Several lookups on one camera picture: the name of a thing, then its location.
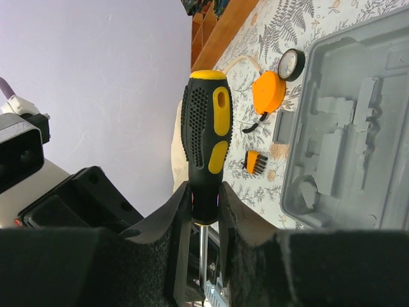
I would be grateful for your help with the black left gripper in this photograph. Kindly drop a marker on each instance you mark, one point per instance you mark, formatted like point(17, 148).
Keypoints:
point(85, 199)

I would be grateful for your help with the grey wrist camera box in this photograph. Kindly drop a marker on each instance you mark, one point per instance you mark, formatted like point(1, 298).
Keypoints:
point(24, 131)

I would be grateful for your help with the black tape roll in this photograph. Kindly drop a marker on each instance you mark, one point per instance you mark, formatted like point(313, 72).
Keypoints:
point(291, 65)

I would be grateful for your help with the short yellow black screwdriver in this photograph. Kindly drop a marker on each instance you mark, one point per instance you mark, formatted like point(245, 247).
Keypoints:
point(206, 132)

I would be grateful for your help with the beige cloth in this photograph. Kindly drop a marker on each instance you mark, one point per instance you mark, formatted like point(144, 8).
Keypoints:
point(179, 163)

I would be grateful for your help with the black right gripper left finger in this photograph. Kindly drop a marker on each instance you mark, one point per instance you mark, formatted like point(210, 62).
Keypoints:
point(146, 265)

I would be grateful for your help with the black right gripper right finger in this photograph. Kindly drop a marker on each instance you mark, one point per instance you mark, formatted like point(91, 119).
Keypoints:
point(266, 266)

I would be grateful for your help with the orange tape measure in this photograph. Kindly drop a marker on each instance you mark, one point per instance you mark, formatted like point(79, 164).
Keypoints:
point(268, 92)

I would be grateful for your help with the grey plastic tool case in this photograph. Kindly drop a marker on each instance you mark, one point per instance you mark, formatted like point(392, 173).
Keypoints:
point(348, 139)

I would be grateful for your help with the orange hex key set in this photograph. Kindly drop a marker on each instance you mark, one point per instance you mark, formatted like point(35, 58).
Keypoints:
point(254, 162)

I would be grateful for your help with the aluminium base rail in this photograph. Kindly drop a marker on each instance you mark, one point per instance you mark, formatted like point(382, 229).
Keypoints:
point(214, 293)

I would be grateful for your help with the wooden compartment tray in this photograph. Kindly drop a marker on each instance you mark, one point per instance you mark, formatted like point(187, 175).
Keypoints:
point(211, 35)

